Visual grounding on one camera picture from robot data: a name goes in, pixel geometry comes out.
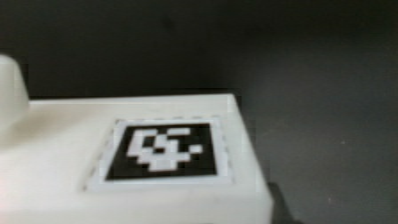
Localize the white drawer cabinet box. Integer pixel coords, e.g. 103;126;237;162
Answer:
0;94;274;224

